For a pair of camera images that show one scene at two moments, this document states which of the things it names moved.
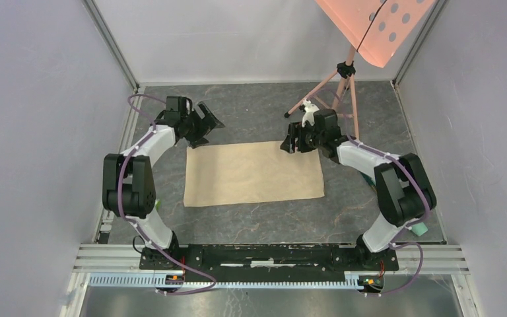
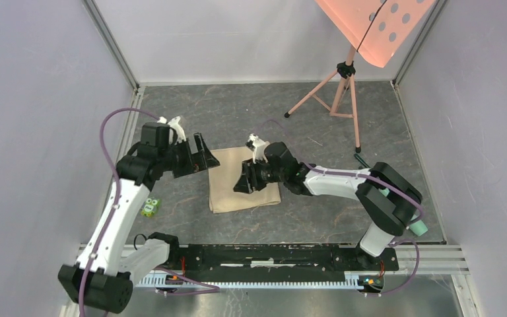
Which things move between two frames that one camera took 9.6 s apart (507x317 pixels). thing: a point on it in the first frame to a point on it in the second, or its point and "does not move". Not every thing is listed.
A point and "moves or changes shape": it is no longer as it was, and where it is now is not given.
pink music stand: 375,29 does not move
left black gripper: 206,125 to 203,160
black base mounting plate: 269,262 does not move
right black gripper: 295,131 to 248,179
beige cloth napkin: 241,172 moves or changes shape
